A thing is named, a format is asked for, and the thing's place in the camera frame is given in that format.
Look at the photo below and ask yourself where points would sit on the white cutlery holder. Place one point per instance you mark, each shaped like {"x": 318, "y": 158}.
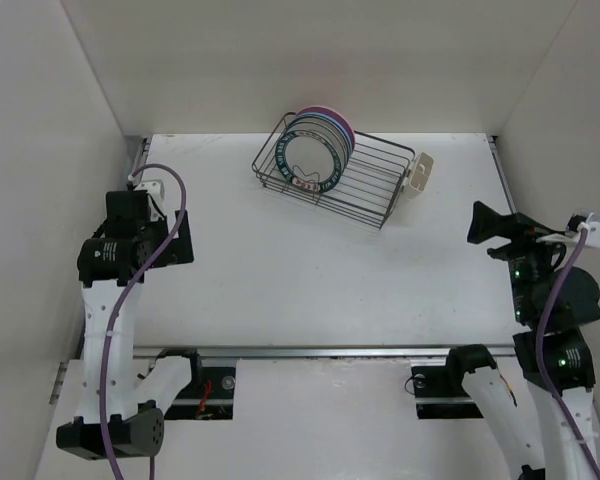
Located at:
{"x": 416, "y": 181}

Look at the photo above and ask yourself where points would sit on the black wire dish rack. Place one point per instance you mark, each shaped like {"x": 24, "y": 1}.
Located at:
{"x": 369, "y": 188}

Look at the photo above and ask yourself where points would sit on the pink plastic plate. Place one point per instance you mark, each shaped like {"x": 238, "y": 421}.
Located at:
{"x": 325, "y": 110}

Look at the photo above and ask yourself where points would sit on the blue plastic plate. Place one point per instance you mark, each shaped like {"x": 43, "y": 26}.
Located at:
{"x": 348, "y": 135}

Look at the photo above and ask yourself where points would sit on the aluminium rail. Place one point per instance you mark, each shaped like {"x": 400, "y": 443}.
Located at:
{"x": 333, "y": 353}

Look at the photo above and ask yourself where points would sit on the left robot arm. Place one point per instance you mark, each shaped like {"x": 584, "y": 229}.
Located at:
{"x": 119, "y": 413}

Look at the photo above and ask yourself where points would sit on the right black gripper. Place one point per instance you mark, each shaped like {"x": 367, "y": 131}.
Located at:
{"x": 523, "y": 230}

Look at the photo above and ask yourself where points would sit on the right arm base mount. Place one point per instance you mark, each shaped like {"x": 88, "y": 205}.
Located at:
{"x": 437, "y": 398}

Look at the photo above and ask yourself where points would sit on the green rimmed white plate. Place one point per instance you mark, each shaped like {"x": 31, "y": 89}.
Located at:
{"x": 309, "y": 160}

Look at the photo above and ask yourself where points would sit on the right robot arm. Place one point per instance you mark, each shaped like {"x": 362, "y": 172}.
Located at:
{"x": 553, "y": 299}

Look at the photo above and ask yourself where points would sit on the orange sunburst plate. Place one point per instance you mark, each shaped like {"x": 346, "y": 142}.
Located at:
{"x": 325, "y": 117}

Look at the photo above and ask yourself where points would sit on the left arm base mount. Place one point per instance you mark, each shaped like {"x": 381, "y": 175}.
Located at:
{"x": 209, "y": 396}

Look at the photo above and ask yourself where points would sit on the grey line pattern plate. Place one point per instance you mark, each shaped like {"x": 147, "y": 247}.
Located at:
{"x": 329, "y": 132}

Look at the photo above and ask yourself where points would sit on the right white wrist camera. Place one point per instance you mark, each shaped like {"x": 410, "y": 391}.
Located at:
{"x": 579, "y": 222}

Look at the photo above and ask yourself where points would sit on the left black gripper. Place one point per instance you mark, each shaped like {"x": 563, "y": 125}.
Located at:
{"x": 176, "y": 251}

